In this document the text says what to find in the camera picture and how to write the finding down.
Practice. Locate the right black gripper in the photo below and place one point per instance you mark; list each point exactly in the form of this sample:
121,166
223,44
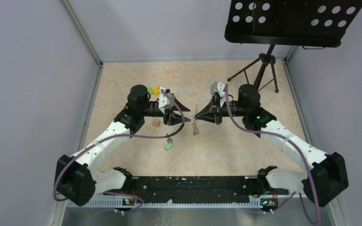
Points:
209,117

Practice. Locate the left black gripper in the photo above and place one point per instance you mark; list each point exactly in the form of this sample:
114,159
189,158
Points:
175,118

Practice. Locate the green key tag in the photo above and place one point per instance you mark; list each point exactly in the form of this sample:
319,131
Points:
168,146

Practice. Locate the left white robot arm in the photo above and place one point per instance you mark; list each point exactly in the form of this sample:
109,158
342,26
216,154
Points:
76,178

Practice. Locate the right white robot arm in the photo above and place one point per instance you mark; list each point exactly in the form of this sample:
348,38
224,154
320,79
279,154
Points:
323,176

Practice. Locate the natural wooden cube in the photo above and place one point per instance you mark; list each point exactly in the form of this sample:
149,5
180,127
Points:
156,123

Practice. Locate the light green flat block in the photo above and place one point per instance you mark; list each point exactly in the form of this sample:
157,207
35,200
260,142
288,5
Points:
150,90

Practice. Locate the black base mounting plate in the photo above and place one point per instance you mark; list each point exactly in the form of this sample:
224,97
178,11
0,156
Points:
197,190

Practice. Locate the black music stand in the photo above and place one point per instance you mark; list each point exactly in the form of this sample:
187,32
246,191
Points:
306,23

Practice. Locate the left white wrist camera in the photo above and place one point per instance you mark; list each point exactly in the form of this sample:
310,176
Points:
165,99

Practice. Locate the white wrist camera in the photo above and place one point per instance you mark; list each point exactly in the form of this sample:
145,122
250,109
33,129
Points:
217,88
165,99

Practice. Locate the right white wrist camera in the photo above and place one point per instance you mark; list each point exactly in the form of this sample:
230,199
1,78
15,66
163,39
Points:
217,88

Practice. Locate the grey slotted cable duct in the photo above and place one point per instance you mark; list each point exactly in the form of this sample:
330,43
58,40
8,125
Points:
112,202

